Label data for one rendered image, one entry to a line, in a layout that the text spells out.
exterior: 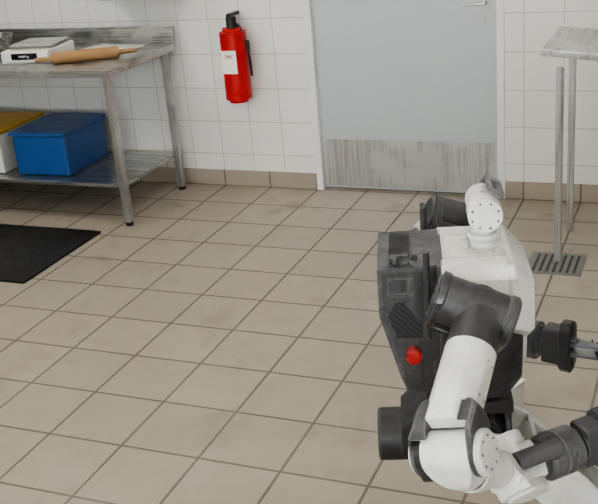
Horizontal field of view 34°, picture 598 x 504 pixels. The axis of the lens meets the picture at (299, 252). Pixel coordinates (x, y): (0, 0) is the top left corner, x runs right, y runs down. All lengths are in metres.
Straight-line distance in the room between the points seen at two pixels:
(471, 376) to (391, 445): 0.50
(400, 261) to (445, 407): 0.40
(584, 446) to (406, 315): 0.41
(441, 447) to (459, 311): 0.26
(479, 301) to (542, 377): 2.01
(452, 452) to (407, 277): 0.42
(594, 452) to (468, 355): 0.39
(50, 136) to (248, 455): 2.94
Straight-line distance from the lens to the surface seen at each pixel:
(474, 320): 1.73
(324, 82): 5.68
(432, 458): 1.64
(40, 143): 5.89
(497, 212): 1.90
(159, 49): 5.78
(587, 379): 3.76
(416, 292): 1.91
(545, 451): 1.85
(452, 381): 1.66
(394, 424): 2.13
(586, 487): 2.23
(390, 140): 5.64
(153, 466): 3.41
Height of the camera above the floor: 1.85
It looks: 22 degrees down
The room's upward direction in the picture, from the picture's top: 5 degrees counter-clockwise
